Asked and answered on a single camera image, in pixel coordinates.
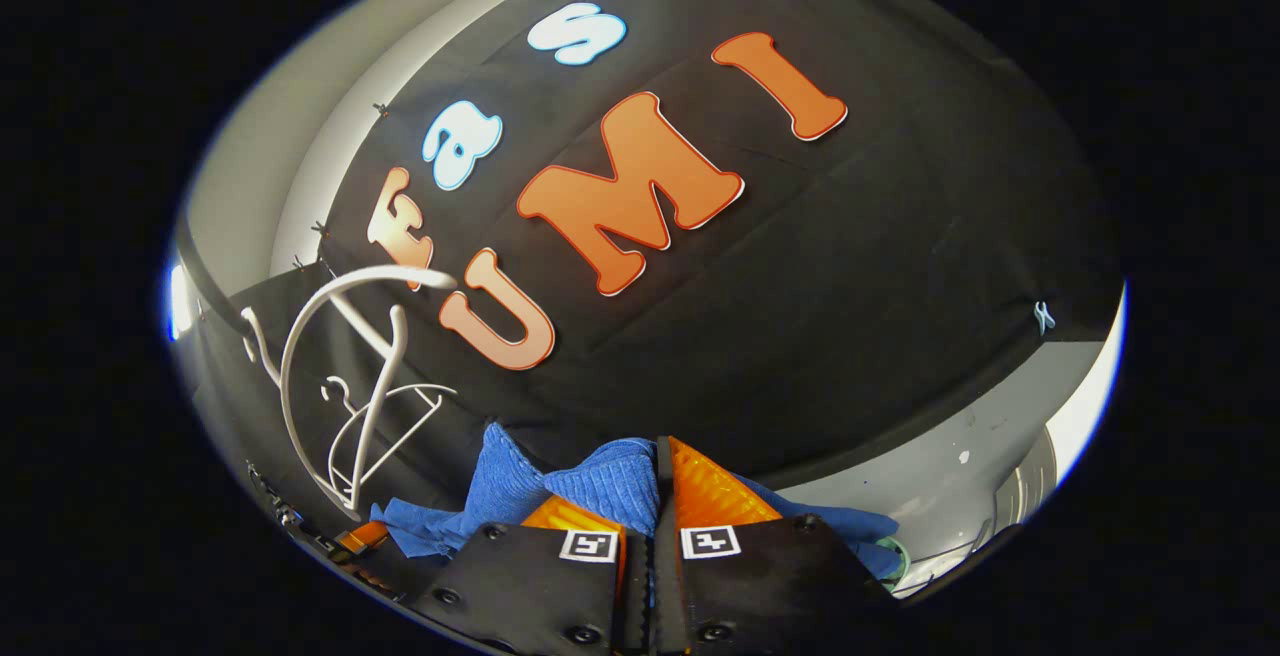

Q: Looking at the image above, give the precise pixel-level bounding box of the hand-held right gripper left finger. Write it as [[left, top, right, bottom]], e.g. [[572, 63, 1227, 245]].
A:
[[410, 494, 656, 656]]

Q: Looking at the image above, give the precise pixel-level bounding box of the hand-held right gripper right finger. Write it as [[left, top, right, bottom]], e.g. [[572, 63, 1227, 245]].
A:
[[655, 434, 898, 656]]

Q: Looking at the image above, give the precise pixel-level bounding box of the white plastic hanger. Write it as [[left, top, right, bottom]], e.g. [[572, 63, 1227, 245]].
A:
[[320, 376, 459, 497], [240, 266, 459, 522]]

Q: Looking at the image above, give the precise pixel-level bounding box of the black backdrop cloth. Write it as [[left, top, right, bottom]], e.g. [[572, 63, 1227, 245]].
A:
[[180, 0, 1126, 497]]

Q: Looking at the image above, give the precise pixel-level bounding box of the ceiling light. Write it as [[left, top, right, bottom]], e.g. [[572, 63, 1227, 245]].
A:
[[168, 266, 196, 342]]

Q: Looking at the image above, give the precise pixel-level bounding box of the blue corduroy jacket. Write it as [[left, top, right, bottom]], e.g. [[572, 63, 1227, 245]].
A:
[[370, 423, 906, 582]]

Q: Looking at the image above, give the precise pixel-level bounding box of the green laundry hamper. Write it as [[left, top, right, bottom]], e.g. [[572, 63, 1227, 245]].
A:
[[878, 534, 913, 587]]

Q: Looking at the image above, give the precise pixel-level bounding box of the grey panelled door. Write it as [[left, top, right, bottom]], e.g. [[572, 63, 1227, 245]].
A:
[[995, 426, 1059, 532]]

